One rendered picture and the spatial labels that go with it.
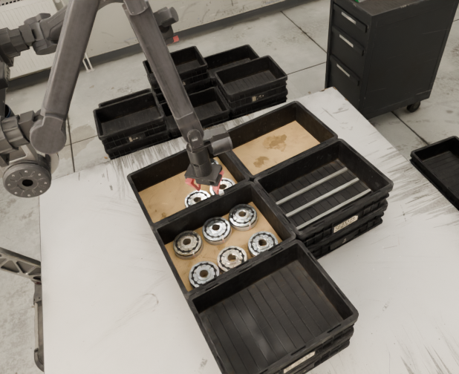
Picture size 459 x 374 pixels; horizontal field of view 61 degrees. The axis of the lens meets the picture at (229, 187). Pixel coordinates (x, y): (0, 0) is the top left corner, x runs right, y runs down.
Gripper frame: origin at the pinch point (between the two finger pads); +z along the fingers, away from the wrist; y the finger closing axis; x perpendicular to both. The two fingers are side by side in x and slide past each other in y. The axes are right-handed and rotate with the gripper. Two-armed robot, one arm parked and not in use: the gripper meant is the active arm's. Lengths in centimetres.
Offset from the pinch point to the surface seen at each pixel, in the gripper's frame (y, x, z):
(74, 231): 66, 6, 36
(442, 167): -90, -103, 83
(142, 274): 27.7, 18.0, 35.9
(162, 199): 27.7, -9.4, 23.4
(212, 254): -0.5, 10.2, 23.3
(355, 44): -33, -161, 43
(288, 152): -16, -44, 25
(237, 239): -7.2, 2.1, 23.5
